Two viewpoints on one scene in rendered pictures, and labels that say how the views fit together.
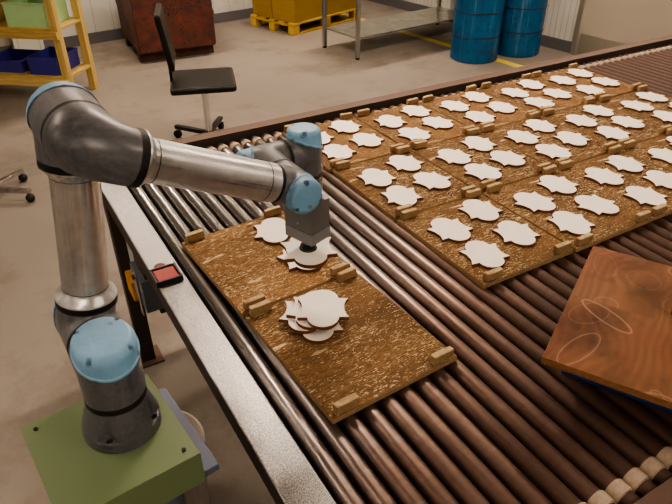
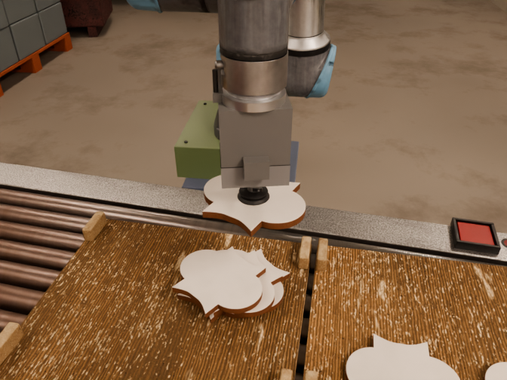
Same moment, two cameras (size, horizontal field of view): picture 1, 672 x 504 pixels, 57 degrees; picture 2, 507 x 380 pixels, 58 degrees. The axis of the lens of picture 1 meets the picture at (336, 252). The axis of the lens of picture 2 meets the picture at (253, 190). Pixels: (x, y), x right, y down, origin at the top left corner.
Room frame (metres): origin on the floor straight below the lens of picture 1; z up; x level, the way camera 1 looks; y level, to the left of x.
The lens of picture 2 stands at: (1.59, -0.30, 1.48)
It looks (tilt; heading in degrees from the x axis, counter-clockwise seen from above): 34 degrees down; 134
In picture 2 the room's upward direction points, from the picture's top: straight up
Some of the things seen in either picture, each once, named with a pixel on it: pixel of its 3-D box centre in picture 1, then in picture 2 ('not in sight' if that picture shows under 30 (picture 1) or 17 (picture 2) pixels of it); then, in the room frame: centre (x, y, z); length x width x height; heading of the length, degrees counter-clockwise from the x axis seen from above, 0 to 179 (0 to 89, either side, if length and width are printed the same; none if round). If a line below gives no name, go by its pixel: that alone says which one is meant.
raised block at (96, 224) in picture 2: (346, 404); (94, 225); (0.91, -0.02, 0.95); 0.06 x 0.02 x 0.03; 123
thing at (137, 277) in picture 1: (152, 284); not in sight; (1.59, 0.59, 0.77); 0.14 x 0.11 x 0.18; 30
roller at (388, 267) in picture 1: (371, 253); not in sight; (1.56, -0.11, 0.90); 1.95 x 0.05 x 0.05; 30
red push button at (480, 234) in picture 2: (166, 275); (474, 235); (1.42, 0.48, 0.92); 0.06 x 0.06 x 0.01; 30
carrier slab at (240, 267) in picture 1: (264, 257); (451, 343); (1.50, 0.21, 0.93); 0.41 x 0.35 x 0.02; 34
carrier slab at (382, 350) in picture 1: (346, 337); (172, 302); (1.15, -0.03, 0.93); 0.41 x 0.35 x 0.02; 33
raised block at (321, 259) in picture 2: (254, 302); (322, 253); (1.26, 0.21, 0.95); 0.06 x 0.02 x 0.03; 124
